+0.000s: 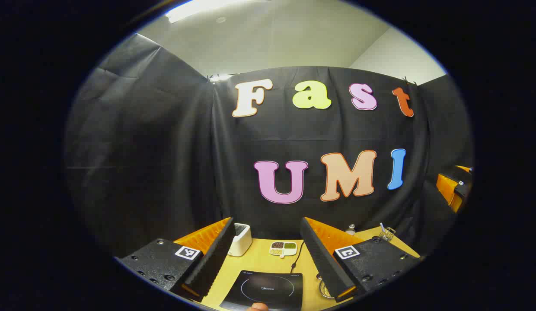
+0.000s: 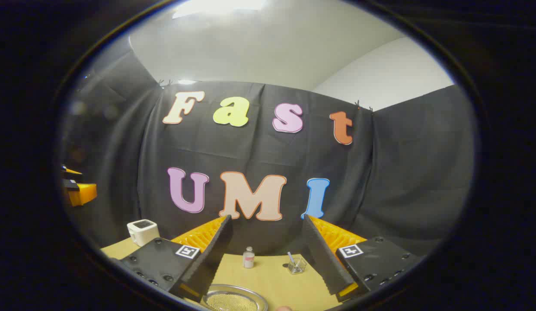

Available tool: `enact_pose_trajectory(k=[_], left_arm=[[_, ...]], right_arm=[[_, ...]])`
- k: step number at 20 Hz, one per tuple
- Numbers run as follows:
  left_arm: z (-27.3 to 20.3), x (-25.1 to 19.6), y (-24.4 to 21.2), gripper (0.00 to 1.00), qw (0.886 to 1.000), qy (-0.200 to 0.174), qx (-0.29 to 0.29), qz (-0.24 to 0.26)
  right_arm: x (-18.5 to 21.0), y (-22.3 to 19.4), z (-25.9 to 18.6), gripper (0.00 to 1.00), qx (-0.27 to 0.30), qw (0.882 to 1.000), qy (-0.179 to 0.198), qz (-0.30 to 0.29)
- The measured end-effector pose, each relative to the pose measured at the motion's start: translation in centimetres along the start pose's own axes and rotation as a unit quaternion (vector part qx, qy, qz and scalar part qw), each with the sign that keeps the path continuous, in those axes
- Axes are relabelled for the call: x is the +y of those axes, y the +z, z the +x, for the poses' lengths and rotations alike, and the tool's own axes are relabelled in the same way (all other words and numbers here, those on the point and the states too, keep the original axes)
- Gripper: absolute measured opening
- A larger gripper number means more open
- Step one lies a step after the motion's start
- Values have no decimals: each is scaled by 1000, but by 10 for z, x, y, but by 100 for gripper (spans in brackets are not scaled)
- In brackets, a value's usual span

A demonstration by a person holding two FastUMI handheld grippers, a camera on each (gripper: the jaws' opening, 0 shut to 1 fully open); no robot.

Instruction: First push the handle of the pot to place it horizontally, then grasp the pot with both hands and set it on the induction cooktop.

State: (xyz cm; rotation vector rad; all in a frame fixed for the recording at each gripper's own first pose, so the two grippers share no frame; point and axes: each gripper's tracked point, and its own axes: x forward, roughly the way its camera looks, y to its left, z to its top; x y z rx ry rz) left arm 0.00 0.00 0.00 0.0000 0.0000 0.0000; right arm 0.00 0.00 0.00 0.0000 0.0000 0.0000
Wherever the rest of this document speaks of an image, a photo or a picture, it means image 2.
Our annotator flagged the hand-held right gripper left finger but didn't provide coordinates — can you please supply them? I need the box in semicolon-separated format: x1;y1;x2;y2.
120;215;234;303

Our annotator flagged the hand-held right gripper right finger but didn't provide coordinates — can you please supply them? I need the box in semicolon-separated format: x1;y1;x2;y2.
302;214;424;303

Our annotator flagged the stainless steel pot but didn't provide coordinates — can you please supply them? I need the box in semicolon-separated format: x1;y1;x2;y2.
202;284;268;311

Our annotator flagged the pile of yellow soybeans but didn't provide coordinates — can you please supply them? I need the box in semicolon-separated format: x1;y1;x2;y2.
207;292;258;311

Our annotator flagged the white toaster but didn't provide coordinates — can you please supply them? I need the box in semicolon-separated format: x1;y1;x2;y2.
127;219;160;247

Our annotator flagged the ceiling light panel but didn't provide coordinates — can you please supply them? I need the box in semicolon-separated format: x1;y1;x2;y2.
172;0;268;19

